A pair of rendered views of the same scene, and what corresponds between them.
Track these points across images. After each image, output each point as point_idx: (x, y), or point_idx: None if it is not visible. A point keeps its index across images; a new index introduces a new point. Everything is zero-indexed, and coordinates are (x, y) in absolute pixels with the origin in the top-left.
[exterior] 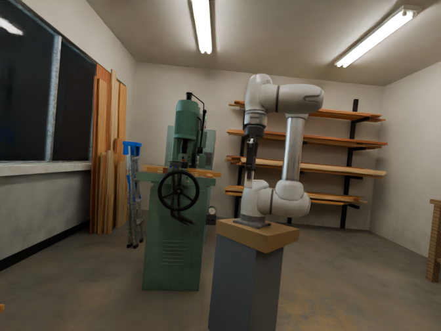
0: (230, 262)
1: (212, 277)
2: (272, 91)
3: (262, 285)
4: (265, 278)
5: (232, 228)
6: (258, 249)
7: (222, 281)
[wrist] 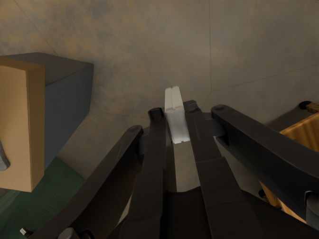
0: (59, 122)
1: (71, 135)
2: None
3: (45, 69)
4: None
5: (33, 151)
6: (44, 82)
7: (71, 121)
